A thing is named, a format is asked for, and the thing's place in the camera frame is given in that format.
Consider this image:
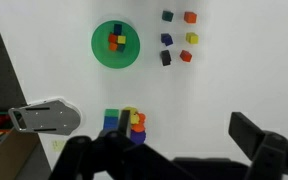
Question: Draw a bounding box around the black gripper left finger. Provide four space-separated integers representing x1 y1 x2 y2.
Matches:
49 110 197 180

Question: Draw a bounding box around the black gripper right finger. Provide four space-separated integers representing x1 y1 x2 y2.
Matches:
228 112 288 180

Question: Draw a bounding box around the green and blue block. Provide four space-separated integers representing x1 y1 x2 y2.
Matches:
103 109 119 129

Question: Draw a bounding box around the colourful gear toy pile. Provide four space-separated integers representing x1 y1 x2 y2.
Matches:
119 107 146 144

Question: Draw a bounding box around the grey metal mounting plate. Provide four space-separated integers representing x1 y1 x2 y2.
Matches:
8 98 81 136

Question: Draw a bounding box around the green plastic bowl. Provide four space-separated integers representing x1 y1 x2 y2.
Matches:
91 20 140 69

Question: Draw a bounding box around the cardboard box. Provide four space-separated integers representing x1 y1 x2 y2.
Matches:
0 112 39 180

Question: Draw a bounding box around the green cube in bowl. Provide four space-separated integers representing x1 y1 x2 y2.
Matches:
117 44 125 52

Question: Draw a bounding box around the orange cube in bowl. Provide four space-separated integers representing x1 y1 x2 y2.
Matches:
109 43 118 51

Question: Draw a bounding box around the dark brown cube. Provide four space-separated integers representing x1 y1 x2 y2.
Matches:
160 50 171 66

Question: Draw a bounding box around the yellow cube in bowl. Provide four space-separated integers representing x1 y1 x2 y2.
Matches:
117 35 126 44

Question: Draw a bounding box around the red cube in bowl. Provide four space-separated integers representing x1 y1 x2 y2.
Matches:
108 33 118 43

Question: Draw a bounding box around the blue cube in bowl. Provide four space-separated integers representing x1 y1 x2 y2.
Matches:
114 24 122 35

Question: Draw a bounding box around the purple cube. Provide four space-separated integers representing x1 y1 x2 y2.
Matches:
161 33 173 46

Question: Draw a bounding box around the dark green cube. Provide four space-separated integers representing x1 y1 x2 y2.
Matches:
162 11 174 22

